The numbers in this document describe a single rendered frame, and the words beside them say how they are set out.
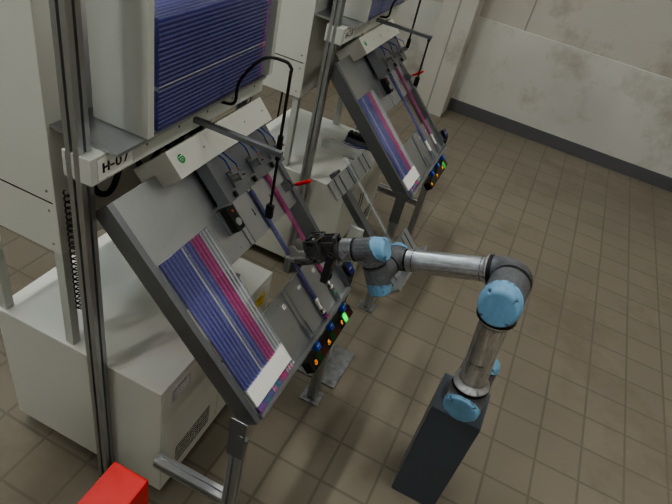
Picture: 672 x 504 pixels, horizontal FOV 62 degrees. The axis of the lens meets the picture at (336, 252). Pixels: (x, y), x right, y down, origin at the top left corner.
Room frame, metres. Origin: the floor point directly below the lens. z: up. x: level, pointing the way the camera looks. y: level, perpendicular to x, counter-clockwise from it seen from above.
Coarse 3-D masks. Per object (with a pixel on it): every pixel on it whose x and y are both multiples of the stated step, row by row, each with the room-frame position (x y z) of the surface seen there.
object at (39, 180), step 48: (0, 0) 1.11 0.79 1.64; (48, 0) 1.14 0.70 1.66; (0, 48) 1.12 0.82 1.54; (48, 48) 1.12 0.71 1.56; (0, 96) 1.13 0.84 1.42; (48, 96) 1.11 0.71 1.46; (0, 144) 1.13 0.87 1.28; (48, 144) 1.09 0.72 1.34; (0, 192) 1.14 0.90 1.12; (48, 192) 1.10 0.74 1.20; (0, 240) 1.20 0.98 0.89; (48, 240) 1.10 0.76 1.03; (0, 288) 1.18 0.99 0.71
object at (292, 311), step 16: (304, 272) 1.46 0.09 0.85; (336, 272) 1.60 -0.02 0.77; (288, 288) 1.36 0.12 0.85; (304, 288) 1.42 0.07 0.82; (320, 288) 1.48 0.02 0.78; (336, 288) 1.55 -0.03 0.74; (272, 304) 1.26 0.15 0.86; (288, 304) 1.31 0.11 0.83; (304, 304) 1.37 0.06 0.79; (272, 320) 1.22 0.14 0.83; (288, 320) 1.27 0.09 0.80; (304, 320) 1.32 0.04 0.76; (320, 320) 1.38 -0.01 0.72; (288, 336) 1.23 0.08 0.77; (304, 336) 1.28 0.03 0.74; (288, 352) 1.19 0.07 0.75
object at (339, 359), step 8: (352, 224) 1.85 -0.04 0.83; (352, 232) 1.83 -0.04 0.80; (360, 232) 1.82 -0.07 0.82; (352, 264) 1.82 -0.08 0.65; (352, 280) 1.87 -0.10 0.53; (336, 352) 1.92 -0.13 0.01; (344, 352) 1.93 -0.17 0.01; (328, 360) 1.86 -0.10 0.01; (336, 360) 1.87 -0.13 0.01; (344, 360) 1.88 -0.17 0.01; (328, 368) 1.81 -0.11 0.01; (336, 368) 1.82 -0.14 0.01; (344, 368) 1.83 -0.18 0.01; (328, 376) 1.76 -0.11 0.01; (336, 376) 1.77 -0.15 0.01; (328, 384) 1.71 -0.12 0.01
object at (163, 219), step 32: (128, 192) 1.14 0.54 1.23; (160, 192) 1.21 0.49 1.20; (192, 192) 1.30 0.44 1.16; (256, 192) 1.52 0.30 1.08; (288, 192) 1.65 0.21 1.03; (128, 224) 1.07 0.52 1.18; (160, 224) 1.14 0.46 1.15; (192, 224) 1.23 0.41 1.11; (256, 224) 1.43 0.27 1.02; (160, 256) 1.08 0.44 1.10
